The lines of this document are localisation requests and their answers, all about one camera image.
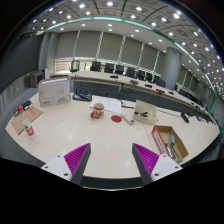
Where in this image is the clear red-capped water bottle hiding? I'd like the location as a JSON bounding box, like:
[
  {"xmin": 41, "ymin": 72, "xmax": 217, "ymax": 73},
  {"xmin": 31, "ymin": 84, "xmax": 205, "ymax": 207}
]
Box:
[{"xmin": 21, "ymin": 117, "xmax": 37, "ymax": 140}]

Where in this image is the flat round red coaster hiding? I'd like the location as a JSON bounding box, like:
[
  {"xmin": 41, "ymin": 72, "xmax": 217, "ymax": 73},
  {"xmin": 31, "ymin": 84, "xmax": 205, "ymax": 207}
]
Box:
[{"xmin": 110, "ymin": 114, "xmax": 124, "ymax": 124}]

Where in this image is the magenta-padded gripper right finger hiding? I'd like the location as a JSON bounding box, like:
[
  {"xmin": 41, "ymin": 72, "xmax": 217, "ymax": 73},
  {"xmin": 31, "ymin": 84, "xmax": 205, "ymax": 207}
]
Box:
[{"xmin": 131, "ymin": 142, "xmax": 184, "ymax": 186}]

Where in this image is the black flat electronic box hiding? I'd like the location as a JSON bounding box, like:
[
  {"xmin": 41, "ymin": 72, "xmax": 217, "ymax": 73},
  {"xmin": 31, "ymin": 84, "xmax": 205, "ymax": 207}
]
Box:
[{"xmin": 13, "ymin": 99, "xmax": 33, "ymax": 117}]

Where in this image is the white cardboard box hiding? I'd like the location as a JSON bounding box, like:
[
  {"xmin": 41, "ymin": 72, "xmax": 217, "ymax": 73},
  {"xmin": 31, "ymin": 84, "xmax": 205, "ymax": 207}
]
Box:
[{"xmin": 37, "ymin": 76, "xmax": 72, "ymax": 109}]

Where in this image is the white remote control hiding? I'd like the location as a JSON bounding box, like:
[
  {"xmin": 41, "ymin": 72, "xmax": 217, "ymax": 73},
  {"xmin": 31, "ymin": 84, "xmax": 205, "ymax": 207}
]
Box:
[{"xmin": 120, "ymin": 111, "xmax": 136, "ymax": 126}]

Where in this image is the grey boxy monitor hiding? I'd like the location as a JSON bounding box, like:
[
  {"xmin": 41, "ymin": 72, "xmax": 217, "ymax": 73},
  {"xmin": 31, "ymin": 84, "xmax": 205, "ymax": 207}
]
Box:
[{"xmin": 28, "ymin": 71, "xmax": 45, "ymax": 89}]

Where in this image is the open brown cardboard box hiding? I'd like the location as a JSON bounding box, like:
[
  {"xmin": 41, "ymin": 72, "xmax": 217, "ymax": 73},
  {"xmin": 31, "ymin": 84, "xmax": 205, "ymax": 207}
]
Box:
[{"xmin": 151, "ymin": 124, "xmax": 190, "ymax": 164}]

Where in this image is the white desk organizer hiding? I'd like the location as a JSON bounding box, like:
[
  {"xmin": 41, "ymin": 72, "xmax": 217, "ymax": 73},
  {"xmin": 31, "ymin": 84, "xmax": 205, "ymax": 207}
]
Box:
[{"xmin": 132, "ymin": 99, "xmax": 159, "ymax": 126}]

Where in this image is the group of ceiling lights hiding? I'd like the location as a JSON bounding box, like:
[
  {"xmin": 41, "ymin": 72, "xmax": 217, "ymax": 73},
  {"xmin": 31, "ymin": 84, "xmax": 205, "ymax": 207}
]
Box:
[{"xmin": 31, "ymin": 0, "xmax": 224, "ymax": 91}]

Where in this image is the long curved conference desk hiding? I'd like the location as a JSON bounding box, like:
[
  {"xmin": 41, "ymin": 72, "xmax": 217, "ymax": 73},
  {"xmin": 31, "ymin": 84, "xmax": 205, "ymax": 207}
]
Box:
[{"xmin": 68, "ymin": 70, "xmax": 215, "ymax": 124}]

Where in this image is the group of black office chairs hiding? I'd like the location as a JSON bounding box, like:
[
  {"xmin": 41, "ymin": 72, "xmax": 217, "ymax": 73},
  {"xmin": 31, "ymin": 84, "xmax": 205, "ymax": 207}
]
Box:
[{"xmin": 69, "ymin": 59, "xmax": 201, "ymax": 101}]

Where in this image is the red and cream mug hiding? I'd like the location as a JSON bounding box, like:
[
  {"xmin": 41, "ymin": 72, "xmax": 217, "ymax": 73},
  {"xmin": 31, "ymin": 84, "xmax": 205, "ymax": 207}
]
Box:
[{"xmin": 90, "ymin": 102, "xmax": 106, "ymax": 120}]

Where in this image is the white printed paper sheet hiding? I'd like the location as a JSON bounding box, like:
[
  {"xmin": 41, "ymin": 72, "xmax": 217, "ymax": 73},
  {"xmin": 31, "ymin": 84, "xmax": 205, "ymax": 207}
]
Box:
[{"xmin": 89, "ymin": 95, "xmax": 123, "ymax": 115}]

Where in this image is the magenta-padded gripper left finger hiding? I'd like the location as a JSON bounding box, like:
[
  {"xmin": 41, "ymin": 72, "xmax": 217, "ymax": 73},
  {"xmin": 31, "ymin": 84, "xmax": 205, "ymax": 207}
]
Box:
[{"xmin": 40, "ymin": 142, "xmax": 92, "ymax": 186}]

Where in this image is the flat brown cardboard sheet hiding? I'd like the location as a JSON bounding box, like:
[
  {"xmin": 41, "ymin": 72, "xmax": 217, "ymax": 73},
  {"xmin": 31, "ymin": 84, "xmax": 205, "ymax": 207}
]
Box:
[{"xmin": 11, "ymin": 105, "xmax": 45, "ymax": 136}]

